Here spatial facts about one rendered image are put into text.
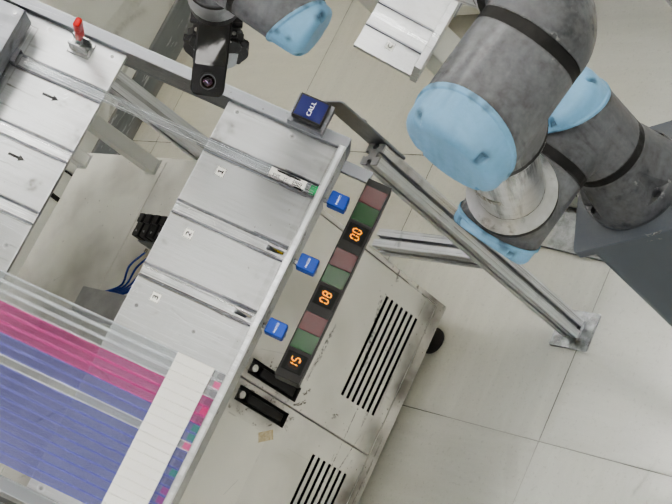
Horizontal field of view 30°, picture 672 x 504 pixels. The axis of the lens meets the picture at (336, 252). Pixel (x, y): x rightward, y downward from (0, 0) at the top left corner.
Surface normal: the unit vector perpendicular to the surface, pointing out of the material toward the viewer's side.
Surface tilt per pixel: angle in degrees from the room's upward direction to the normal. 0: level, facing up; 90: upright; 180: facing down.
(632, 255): 90
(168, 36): 90
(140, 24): 90
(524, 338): 0
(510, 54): 41
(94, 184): 0
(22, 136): 45
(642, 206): 72
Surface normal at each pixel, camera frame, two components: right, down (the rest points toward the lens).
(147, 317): 0.02, -0.27
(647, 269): -0.17, 0.85
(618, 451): -0.63, -0.48
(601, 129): 0.51, 0.33
